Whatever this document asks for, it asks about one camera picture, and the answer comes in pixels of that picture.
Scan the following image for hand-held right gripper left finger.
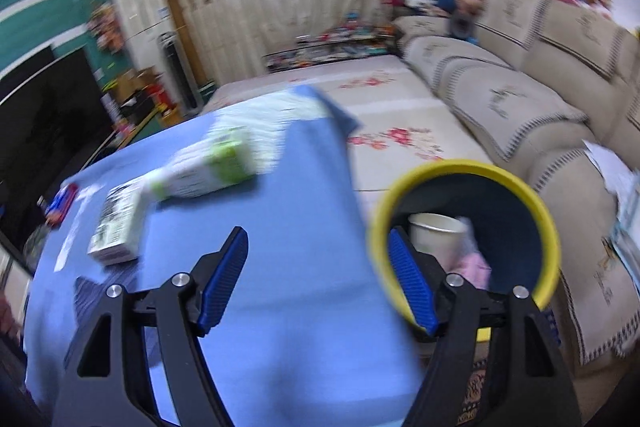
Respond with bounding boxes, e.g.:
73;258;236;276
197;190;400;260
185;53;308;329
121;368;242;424
50;227;249;427

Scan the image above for green and white carton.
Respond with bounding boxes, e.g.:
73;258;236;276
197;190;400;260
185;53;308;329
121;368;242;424
147;128;257;202

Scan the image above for tower fan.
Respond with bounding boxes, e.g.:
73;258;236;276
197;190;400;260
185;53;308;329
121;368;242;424
157;32;204;110

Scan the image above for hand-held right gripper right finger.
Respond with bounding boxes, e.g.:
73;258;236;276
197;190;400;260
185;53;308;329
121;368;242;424
389;228;583;427

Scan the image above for black television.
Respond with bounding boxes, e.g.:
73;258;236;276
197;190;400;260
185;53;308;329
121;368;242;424
0;47;114;249

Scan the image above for white papers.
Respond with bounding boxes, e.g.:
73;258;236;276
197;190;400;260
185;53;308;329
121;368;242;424
582;139;640;229

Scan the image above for white wardrobe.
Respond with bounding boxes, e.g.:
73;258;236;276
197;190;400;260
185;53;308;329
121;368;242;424
107;0;182;74

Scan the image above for white printed box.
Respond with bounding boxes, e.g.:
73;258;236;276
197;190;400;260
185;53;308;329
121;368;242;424
87;182;151;266

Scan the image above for black round cushion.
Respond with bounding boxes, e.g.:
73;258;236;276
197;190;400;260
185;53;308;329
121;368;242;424
447;14;477;40

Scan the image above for floral mat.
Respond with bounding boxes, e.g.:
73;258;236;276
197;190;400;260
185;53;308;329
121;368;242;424
202;54;497;208

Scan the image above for blue red packet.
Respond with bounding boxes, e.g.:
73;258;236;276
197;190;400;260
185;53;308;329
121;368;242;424
45;184;80;228

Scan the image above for yellow trash bin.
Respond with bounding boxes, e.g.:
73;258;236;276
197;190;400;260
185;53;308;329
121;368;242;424
366;159;560;342

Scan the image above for row of toys and books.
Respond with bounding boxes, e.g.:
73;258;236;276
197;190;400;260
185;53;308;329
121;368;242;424
265;24;401;70

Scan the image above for blue tablecloth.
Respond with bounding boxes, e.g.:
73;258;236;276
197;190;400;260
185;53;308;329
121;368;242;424
22;84;427;427

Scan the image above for beige sofa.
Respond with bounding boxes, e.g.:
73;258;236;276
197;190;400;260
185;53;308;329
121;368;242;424
392;0;640;369

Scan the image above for white paper cup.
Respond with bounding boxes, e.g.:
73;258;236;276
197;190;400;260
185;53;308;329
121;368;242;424
407;213;473;259

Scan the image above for pink box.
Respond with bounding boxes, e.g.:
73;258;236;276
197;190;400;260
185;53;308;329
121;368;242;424
450;252;493;294

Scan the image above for patterned rug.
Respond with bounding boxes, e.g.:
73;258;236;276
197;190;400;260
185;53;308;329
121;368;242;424
457;357;489;427

